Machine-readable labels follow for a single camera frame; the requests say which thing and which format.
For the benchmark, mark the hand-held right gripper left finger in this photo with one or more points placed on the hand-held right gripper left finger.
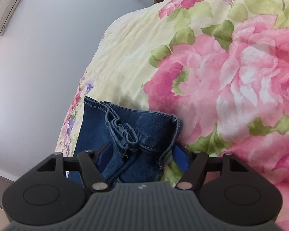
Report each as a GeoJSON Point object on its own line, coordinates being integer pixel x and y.
{"type": "Point", "coordinates": [104, 156]}

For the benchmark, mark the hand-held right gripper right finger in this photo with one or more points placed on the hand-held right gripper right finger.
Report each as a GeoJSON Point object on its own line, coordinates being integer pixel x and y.
{"type": "Point", "coordinates": [181, 157]}

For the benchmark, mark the blue denim pants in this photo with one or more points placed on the blue denim pants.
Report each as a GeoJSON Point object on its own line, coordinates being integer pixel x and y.
{"type": "Point", "coordinates": [139, 137]}

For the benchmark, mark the floral yellow duvet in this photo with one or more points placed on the floral yellow duvet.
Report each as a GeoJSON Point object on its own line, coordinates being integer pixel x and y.
{"type": "Point", "coordinates": [219, 77]}

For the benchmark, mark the white air conditioner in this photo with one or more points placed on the white air conditioner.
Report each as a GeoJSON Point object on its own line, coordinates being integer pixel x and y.
{"type": "Point", "coordinates": [7, 4]}

